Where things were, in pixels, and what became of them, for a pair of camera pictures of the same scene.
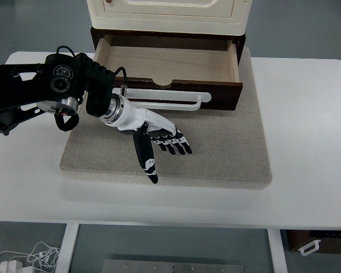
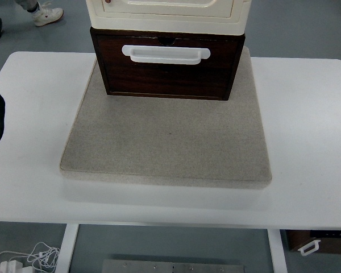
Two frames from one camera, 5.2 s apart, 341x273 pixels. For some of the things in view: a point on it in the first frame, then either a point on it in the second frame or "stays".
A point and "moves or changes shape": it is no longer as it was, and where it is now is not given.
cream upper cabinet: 228,17 stays
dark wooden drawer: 177,63 moves or changes shape
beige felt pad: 229,148 stays
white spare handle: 315,242 stays
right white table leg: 278,252 stays
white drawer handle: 200,96 -> 166,54
